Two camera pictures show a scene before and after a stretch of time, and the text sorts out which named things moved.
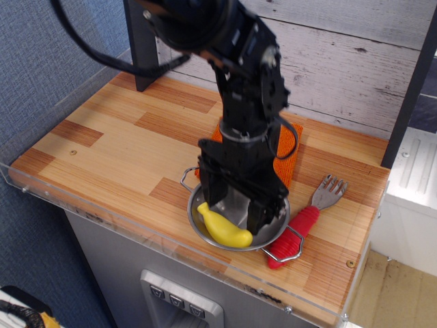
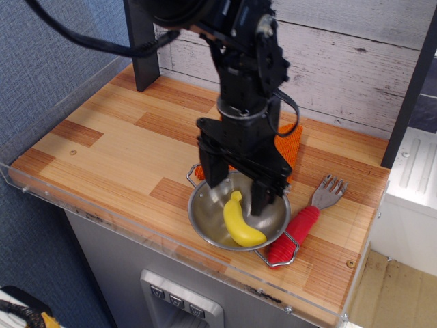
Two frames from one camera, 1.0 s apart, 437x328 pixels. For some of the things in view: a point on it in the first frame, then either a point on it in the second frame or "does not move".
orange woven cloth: [287, 165] does not move
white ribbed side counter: [406, 227] does not move
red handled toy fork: [287, 246] does not move
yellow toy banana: [223, 232] -> [240, 227]
